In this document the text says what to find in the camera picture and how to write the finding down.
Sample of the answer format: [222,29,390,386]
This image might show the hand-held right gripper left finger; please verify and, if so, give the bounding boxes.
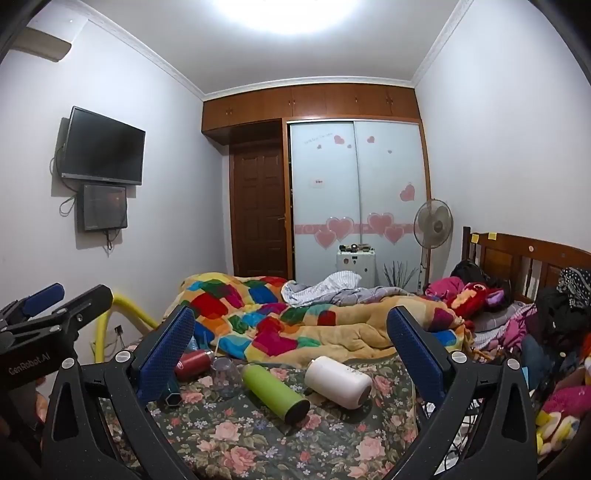
[41,305,197,480]

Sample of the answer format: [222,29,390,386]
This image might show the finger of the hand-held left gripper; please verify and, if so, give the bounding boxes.
[0,285,114,355]
[0,283,65,332]

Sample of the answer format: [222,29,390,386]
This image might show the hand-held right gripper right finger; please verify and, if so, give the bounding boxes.
[383,305,539,480]

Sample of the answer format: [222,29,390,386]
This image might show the clear glass cup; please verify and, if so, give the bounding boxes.
[211,356,241,400]

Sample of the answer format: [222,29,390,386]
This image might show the white cup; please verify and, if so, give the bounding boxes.
[304,356,373,409]

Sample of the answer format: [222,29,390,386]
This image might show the yellow pipe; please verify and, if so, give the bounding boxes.
[93,291,160,365]

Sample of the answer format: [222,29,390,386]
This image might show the red bottle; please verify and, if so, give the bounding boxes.
[174,349,215,382]

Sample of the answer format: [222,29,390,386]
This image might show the pink cloth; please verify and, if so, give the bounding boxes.
[425,276,465,301]

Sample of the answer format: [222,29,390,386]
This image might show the red plush toy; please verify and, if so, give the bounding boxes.
[445,281,509,320]

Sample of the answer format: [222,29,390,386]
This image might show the dried plant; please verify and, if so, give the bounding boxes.
[382,261,417,294]

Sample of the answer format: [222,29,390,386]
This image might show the black backpack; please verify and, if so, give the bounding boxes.
[450,260,484,285]

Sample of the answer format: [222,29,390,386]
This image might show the grey striped cloth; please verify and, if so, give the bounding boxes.
[281,271,416,308]

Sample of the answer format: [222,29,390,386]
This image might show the pink striped clothing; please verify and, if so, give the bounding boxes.
[501,302,539,352]

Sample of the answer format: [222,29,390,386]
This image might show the small white cabinet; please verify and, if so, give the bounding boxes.
[336,249,377,289]

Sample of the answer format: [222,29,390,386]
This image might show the green bottle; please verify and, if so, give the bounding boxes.
[242,363,311,425]

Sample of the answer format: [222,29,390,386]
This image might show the blue jeans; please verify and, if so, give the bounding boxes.
[522,335,556,389]

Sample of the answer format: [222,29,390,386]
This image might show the colourful patchwork blanket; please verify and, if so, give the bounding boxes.
[161,274,468,366]

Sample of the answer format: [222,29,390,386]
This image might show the standing fan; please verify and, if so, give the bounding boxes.
[413,198,454,292]

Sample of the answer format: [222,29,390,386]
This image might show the wooden bed headboard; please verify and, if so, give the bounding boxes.
[462,226,591,306]

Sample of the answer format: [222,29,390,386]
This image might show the black clothing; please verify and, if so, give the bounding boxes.
[536,286,583,352]

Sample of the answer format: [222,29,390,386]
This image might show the floral bed sheet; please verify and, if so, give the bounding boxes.
[99,346,468,480]

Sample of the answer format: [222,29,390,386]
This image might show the yellow plush toy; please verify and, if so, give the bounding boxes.
[536,408,583,459]

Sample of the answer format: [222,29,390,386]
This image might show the pink plush toy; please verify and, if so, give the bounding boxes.
[542,385,591,417]

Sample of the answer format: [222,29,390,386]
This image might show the brown wooden door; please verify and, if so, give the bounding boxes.
[229,120,291,280]

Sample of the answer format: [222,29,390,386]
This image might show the black dotted cloth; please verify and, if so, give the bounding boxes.
[556,267,591,311]

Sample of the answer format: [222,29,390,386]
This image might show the wooden wardrobe with sliding doors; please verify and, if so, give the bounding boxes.
[202,84,433,288]

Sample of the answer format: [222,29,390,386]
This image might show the round ceiling light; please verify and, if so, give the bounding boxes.
[203,0,370,36]

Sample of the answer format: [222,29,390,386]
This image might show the small black wall monitor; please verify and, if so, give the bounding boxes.
[82,184,129,232]

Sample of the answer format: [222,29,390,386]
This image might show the black wall television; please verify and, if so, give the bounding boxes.
[61,106,147,186]

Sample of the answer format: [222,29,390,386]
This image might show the wall air conditioner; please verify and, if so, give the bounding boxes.
[11,27,73,62]

